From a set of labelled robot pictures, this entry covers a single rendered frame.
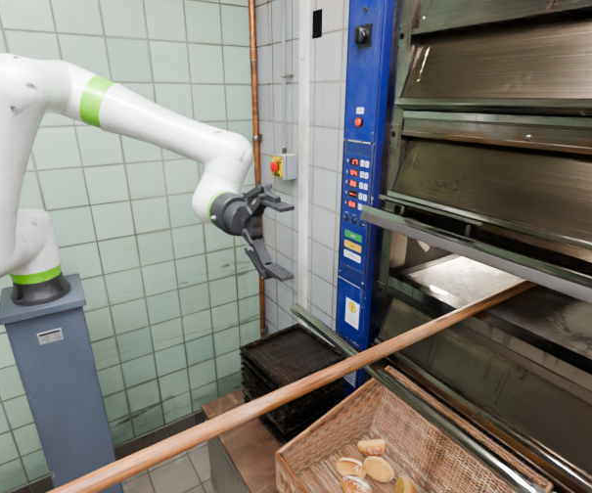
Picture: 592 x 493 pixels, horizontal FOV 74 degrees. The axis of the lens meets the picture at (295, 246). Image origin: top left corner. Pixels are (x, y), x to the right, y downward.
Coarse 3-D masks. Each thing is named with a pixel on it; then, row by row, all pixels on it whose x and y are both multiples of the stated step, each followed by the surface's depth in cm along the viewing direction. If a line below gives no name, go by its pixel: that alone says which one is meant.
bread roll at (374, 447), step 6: (360, 444) 132; (366, 444) 131; (372, 444) 131; (378, 444) 131; (384, 444) 132; (360, 450) 132; (366, 450) 131; (372, 450) 131; (378, 450) 131; (384, 450) 132; (366, 456) 132; (378, 456) 131
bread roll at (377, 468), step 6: (372, 456) 127; (366, 462) 126; (372, 462) 125; (378, 462) 125; (384, 462) 125; (366, 468) 126; (372, 468) 125; (378, 468) 124; (384, 468) 123; (390, 468) 124; (372, 474) 124; (378, 474) 124; (384, 474) 123; (390, 474) 122; (378, 480) 123; (384, 480) 122
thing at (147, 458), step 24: (528, 288) 119; (456, 312) 102; (408, 336) 93; (360, 360) 85; (288, 384) 78; (312, 384) 78; (240, 408) 72; (264, 408) 73; (192, 432) 67; (216, 432) 68; (144, 456) 62; (168, 456) 64; (72, 480) 59; (96, 480) 59; (120, 480) 61
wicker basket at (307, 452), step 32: (416, 384) 129; (352, 416) 134; (384, 416) 138; (448, 416) 118; (288, 448) 120; (320, 448) 129; (352, 448) 137; (416, 448) 127; (448, 448) 118; (288, 480) 114; (320, 480) 126; (416, 480) 125; (448, 480) 117; (480, 480) 110; (544, 480) 97
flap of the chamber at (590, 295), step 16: (384, 224) 107; (400, 224) 103; (432, 224) 113; (432, 240) 95; (480, 240) 101; (464, 256) 88; (480, 256) 85; (496, 256) 82; (512, 272) 79; (528, 272) 77; (560, 288) 72; (576, 288) 70
